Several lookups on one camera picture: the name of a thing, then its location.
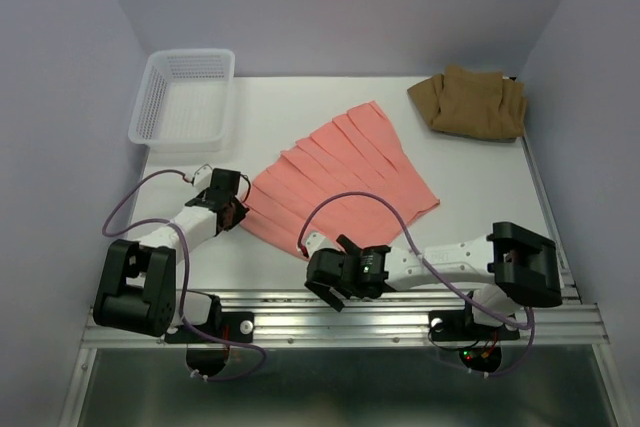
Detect pink skirt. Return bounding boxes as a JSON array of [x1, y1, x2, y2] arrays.
[[241, 102, 439, 255]]

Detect tan brown skirt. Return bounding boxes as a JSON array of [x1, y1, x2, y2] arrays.
[[408, 65, 528, 141]]

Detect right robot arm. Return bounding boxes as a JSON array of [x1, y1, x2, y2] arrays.
[[300, 222, 562, 337]]

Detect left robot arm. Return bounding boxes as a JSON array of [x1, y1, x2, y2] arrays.
[[92, 164, 249, 341]]

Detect white perforated plastic basket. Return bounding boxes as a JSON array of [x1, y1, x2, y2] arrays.
[[128, 48, 235, 153]]

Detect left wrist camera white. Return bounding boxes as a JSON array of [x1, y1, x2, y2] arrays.
[[183, 164, 213, 191]]

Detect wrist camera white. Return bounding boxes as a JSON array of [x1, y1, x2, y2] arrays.
[[298, 231, 333, 259], [183, 164, 213, 191]]

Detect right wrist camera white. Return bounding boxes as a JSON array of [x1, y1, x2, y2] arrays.
[[298, 231, 333, 259]]

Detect aluminium mounting rail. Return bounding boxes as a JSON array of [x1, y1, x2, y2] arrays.
[[79, 289, 609, 351]]

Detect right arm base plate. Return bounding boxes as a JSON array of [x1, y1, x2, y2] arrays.
[[428, 307, 520, 344]]

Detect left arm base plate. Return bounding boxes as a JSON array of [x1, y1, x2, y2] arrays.
[[164, 310, 254, 344]]

